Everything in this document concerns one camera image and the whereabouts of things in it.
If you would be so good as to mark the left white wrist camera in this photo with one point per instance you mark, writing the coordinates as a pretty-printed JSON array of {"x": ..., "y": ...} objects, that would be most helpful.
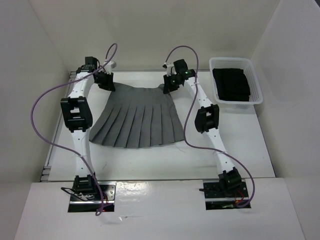
[{"x": 108, "y": 67}]

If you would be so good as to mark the grey pleated skirt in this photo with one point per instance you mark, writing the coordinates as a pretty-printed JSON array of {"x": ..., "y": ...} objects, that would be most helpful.
[{"x": 137, "y": 117}]

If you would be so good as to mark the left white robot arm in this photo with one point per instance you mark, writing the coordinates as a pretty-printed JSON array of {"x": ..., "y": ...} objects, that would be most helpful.
[{"x": 78, "y": 120}]

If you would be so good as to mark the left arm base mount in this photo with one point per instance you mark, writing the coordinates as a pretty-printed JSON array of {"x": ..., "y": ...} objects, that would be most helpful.
[{"x": 80, "y": 202}]

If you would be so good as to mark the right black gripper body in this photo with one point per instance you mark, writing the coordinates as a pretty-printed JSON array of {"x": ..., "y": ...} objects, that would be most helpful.
[{"x": 172, "y": 82}]

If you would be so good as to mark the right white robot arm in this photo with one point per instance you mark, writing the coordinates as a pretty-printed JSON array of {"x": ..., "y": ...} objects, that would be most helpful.
[{"x": 206, "y": 122}]

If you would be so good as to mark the black folded skirt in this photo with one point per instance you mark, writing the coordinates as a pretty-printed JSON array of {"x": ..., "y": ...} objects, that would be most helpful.
[{"x": 232, "y": 84}]

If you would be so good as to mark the white plastic basket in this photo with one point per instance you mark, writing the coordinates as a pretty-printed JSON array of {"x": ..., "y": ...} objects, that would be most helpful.
[{"x": 256, "y": 97}]

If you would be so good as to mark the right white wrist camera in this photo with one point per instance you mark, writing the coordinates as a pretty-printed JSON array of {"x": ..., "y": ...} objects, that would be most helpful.
[{"x": 170, "y": 68}]

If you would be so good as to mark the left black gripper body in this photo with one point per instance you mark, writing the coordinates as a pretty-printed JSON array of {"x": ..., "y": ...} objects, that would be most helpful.
[{"x": 103, "y": 80}]

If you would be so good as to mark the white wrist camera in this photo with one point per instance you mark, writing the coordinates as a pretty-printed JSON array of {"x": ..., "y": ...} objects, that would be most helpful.
[
  {"x": 170, "y": 68},
  {"x": 108, "y": 67}
]

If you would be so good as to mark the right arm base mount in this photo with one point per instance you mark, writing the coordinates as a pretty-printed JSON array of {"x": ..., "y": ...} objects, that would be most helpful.
[{"x": 217, "y": 199}]

